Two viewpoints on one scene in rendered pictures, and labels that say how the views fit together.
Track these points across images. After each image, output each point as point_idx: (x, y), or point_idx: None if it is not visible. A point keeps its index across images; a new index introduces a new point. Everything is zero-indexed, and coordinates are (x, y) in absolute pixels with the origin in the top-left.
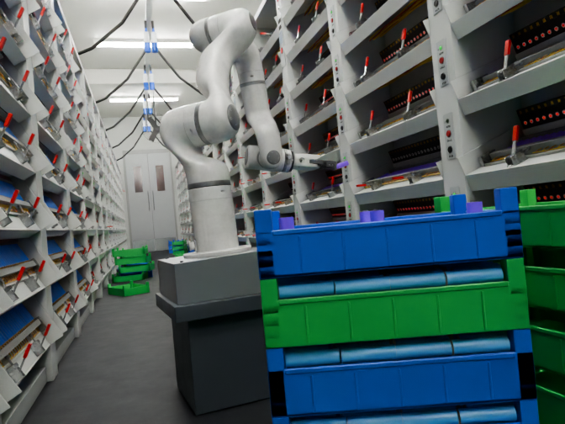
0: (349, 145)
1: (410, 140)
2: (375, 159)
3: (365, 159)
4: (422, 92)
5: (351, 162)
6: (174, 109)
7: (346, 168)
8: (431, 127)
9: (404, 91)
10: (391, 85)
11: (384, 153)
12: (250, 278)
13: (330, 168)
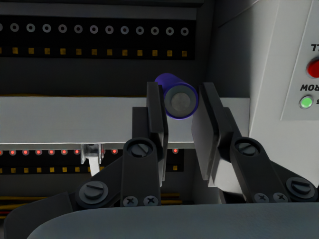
0: (248, 137)
1: (128, 66)
2: (228, 50)
3: (238, 63)
4: (25, 153)
5: (262, 73)
6: None
7: (310, 55)
8: (34, 77)
9: (86, 172)
10: (183, 183)
11: (216, 57)
12: None
13: (148, 114)
